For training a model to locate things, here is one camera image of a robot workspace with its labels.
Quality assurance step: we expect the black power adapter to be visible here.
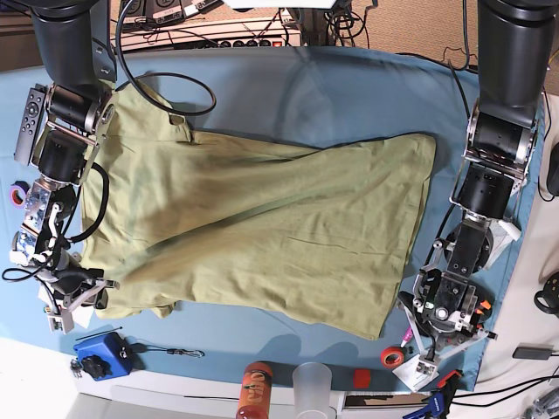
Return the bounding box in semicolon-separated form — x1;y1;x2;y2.
512;346;554;361

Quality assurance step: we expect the black power strip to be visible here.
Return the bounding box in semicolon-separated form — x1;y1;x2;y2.
217;36;301;48

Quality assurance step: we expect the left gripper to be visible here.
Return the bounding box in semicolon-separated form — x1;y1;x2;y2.
397;291;498;365

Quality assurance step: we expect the grey remote control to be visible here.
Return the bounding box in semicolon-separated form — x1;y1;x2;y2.
14;84;47;166

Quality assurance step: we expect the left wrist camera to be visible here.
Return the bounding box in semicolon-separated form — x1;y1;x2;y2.
416;355;439;381

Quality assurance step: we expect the frosted plastic cup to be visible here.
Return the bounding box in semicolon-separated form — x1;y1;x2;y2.
293;362;332;419

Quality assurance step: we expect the blue table cloth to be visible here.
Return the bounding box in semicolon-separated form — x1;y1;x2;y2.
1;47;467;391

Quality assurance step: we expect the white square card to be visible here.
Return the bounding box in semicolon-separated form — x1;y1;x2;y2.
393;354;438;392

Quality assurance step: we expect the white paper card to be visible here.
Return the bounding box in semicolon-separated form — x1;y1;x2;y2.
38;285;95;328

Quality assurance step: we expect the orange tape roll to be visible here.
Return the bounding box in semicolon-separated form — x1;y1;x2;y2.
380;347;405;369

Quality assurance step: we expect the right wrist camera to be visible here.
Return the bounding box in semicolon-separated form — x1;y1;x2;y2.
47;311;74;334

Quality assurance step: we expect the orange drink can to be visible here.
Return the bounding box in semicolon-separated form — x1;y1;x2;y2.
236;361;273;419

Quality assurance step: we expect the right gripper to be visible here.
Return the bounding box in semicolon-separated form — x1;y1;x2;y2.
41;265;119;310

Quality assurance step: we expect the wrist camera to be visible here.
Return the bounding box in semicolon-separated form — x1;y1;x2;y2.
47;311;74;334
416;355;439;381

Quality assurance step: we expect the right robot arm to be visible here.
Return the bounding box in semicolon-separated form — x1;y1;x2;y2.
10;1;116;330

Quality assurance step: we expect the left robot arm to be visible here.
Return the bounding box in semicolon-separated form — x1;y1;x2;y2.
399;1;558;371

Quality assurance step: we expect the black lanyard with carabiner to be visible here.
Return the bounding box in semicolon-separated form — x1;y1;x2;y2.
130;342;206;359

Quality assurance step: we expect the black computer mouse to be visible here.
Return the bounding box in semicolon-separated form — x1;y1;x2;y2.
546;143;559;197

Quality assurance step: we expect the pink glue tube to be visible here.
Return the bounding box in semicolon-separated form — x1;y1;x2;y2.
400;326;413;348

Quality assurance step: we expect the blue bar clamp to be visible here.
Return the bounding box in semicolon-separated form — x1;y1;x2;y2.
403;369;463;419

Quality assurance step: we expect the black zip tie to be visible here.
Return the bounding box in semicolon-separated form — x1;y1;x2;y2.
75;326;123;342

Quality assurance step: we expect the blue box with knob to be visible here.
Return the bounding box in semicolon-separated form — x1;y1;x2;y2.
73;332;134;381

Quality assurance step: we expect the olive green t-shirt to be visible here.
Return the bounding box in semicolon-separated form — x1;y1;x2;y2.
80;86;436;340

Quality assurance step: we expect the orange black utility knife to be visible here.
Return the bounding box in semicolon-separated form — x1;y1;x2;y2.
475;299;493;321

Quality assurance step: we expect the purple tape roll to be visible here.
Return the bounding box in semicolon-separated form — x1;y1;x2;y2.
10;181;30;209

